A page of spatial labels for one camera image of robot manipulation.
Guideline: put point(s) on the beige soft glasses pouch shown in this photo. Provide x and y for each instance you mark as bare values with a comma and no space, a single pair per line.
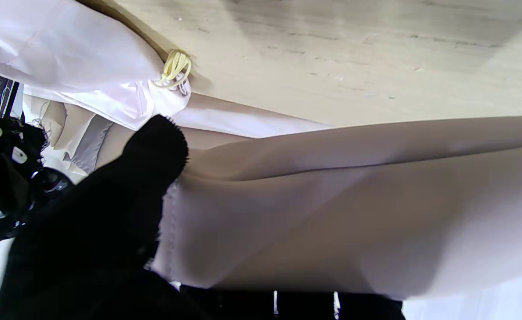
332,200

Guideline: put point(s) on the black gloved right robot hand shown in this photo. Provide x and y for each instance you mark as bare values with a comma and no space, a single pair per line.
3,186

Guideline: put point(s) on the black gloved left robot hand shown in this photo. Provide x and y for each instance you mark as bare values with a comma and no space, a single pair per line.
92,231

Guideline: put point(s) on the dark brown sunglasses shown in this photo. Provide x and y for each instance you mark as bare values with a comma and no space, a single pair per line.
54,183

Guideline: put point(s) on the pale pink backpack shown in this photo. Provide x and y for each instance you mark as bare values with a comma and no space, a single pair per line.
65,58

